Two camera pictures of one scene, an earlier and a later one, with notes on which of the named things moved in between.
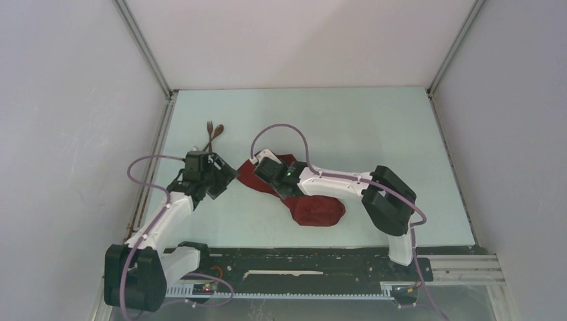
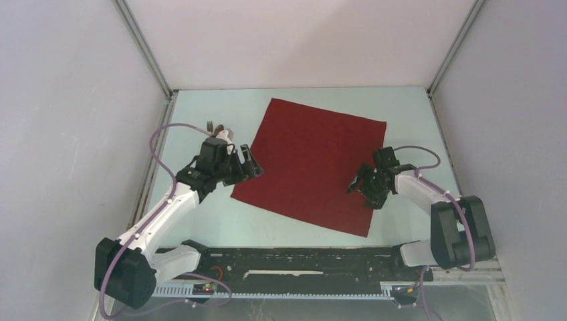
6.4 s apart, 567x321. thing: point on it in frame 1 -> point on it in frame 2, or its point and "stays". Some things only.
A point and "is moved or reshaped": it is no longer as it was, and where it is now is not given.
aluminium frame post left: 170,93 stays
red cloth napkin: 311,210 is moved or reshaped
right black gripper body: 277,188 -> 370,184
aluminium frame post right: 471,17 stays
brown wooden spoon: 217,132 stays
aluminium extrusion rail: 465,269 stays
